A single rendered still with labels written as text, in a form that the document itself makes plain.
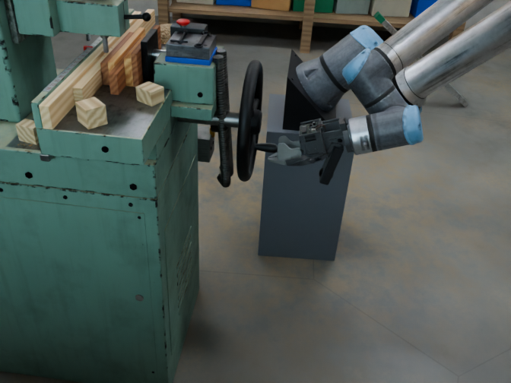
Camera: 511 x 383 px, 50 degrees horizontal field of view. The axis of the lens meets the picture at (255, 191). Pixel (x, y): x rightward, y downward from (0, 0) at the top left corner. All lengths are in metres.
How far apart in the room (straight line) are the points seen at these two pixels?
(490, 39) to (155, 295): 1.14
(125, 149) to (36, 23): 0.36
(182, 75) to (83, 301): 0.65
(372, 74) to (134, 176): 0.63
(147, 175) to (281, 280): 0.99
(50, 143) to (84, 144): 0.07
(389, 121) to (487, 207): 1.44
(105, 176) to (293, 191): 0.89
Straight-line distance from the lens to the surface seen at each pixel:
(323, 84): 1.82
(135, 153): 1.08
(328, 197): 1.97
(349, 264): 2.16
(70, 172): 1.25
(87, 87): 1.21
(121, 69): 1.24
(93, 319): 1.54
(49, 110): 1.10
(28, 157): 1.27
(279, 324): 1.90
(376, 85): 1.41
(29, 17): 1.30
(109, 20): 1.26
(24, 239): 1.43
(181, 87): 1.25
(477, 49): 1.71
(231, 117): 1.30
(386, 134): 1.30
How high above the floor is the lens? 1.42
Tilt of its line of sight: 35 degrees down
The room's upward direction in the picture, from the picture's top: 4 degrees clockwise
